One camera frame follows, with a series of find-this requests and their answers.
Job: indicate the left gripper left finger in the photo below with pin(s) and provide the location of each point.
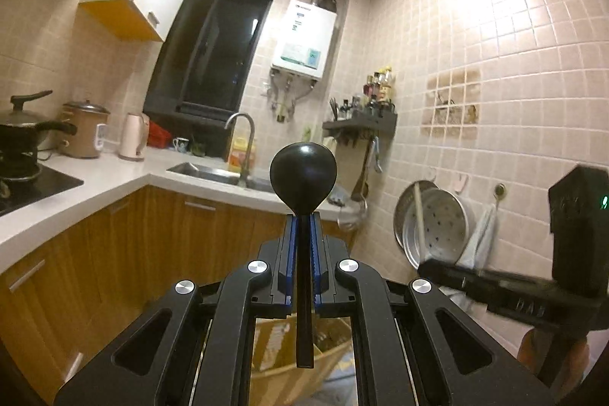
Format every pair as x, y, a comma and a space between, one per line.
194, 346

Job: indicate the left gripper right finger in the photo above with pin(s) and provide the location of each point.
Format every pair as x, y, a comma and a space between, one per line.
412, 345

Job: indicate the chrome sink faucet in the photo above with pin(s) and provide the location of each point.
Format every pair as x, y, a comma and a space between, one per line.
245, 173

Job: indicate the metal steamer tray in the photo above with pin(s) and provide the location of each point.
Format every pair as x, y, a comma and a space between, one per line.
448, 223

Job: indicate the black wall spice shelf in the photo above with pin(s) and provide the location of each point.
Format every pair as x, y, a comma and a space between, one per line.
361, 125

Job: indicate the grey hanging towel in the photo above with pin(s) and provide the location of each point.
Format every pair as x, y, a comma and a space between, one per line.
478, 247

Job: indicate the black wok pan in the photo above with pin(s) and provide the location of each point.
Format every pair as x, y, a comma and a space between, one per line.
22, 131

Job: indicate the white gas water heater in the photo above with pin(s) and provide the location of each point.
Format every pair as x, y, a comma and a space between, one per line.
303, 41

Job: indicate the pink electric kettle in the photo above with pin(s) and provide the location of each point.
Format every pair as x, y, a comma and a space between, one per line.
134, 137

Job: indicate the beige plastic utensil basket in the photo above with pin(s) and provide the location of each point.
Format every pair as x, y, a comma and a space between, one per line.
275, 378

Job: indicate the black gas stove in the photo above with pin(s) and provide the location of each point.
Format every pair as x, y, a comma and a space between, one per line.
25, 181

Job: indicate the dark kitchen window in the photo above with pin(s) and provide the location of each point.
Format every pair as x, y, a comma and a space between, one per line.
204, 63

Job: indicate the wooden base cabinets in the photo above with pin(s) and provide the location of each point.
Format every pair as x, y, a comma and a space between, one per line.
66, 300

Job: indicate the right hand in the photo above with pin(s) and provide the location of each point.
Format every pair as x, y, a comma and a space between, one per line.
534, 348

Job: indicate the red container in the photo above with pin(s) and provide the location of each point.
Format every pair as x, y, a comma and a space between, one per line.
158, 137

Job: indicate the yellow detergent bottle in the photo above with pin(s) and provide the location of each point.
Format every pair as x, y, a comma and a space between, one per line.
237, 154

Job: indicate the black round ladle spoon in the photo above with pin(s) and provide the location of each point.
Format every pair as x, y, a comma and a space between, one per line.
303, 175

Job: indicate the cream chopstick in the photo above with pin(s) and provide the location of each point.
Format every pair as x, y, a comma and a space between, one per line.
420, 223

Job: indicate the brown rice cooker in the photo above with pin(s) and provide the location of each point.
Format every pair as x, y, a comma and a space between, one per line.
91, 122

